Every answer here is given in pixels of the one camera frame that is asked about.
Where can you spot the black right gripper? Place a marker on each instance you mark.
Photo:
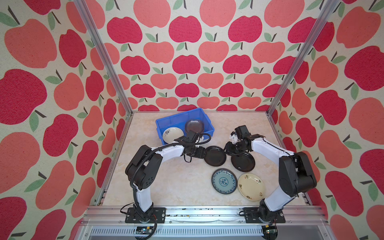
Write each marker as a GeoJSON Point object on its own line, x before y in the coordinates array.
{"type": "Point", "coordinates": [228, 148]}

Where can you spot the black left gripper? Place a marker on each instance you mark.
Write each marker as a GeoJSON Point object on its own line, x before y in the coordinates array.
{"type": "Point", "coordinates": [201, 150]}

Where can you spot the black plate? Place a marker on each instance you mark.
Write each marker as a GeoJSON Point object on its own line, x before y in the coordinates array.
{"type": "Point", "coordinates": [215, 156]}
{"type": "Point", "coordinates": [244, 162]}

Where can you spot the smoky glass plate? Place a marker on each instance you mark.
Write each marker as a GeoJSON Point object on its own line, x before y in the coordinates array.
{"type": "Point", "coordinates": [196, 126]}

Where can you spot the blue patterned plate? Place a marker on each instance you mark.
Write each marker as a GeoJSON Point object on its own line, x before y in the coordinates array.
{"type": "Point", "coordinates": [224, 181]}

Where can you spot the white plate with dark glaze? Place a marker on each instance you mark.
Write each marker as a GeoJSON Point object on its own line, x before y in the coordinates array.
{"type": "Point", "coordinates": [172, 133]}

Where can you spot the cream yellow plate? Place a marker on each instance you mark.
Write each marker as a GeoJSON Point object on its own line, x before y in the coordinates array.
{"type": "Point", "coordinates": [251, 187]}

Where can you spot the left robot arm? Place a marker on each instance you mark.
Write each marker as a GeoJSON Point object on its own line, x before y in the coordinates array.
{"type": "Point", "coordinates": [144, 167]}

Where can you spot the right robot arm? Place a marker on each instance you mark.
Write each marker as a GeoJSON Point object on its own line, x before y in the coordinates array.
{"type": "Point", "coordinates": [296, 174]}

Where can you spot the blue plastic bin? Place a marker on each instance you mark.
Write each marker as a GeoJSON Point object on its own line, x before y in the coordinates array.
{"type": "Point", "coordinates": [179, 120]}

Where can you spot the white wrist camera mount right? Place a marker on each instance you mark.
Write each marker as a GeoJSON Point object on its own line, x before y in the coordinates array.
{"type": "Point", "coordinates": [234, 138]}

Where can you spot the aluminium frame post left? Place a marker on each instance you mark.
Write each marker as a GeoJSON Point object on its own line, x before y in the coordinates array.
{"type": "Point", "coordinates": [90, 24]}

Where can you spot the aluminium frame post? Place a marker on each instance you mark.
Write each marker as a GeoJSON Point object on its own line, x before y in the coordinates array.
{"type": "Point", "coordinates": [319, 24]}
{"type": "Point", "coordinates": [90, 24]}

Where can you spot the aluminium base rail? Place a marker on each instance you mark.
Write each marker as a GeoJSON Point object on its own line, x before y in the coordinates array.
{"type": "Point", "coordinates": [205, 223]}

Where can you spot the aluminium frame post right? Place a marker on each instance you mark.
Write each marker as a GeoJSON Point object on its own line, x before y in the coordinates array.
{"type": "Point", "coordinates": [319, 24]}

